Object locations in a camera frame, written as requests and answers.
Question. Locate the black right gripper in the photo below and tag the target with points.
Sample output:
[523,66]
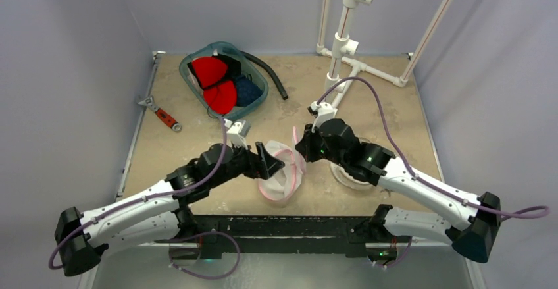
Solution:
[308,143]

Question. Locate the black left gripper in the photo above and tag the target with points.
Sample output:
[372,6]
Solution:
[263,168]

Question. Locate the pink-trimmed white laundry bag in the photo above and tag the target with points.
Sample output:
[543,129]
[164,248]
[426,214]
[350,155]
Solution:
[282,185]

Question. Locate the red and black bra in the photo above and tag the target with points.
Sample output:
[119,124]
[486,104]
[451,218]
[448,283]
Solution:
[215,76]

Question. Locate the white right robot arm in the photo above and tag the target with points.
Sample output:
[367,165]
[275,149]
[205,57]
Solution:
[466,221]

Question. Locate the teal plastic basin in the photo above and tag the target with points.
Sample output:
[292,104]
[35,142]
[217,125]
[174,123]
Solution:
[225,48]

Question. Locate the white PVC pipe rack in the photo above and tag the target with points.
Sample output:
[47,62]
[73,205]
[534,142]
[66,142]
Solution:
[344,48]

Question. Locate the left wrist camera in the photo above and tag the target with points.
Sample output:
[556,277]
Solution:
[237,132]

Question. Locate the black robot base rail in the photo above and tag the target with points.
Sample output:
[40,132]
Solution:
[353,237]

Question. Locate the red-handled adjustable wrench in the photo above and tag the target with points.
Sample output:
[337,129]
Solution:
[166,118]

